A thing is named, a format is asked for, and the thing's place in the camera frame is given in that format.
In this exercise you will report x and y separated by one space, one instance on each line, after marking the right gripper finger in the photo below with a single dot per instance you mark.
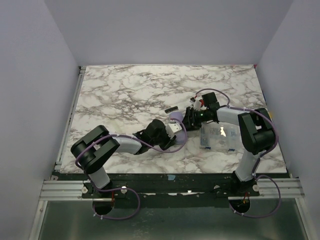
193 127
189 120

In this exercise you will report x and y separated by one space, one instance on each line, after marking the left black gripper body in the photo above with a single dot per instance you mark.
164 138

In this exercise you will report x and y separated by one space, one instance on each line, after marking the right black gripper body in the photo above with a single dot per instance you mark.
189 118

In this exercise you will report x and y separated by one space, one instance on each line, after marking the purple umbrella case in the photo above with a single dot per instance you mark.
178 117

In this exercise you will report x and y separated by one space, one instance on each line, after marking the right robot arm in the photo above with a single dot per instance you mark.
257 131

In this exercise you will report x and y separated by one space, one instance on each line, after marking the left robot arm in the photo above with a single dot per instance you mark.
94 149

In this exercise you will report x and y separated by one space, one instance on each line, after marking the black comb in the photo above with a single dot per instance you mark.
171 109

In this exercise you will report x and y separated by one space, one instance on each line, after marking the clear plastic screw box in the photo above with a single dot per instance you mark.
221 137

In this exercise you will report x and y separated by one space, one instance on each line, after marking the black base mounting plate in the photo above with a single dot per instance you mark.
176 190

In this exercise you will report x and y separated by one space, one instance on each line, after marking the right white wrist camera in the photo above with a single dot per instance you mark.
196 104

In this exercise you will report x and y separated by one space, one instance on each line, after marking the aluminium rail frame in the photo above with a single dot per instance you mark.
64 190

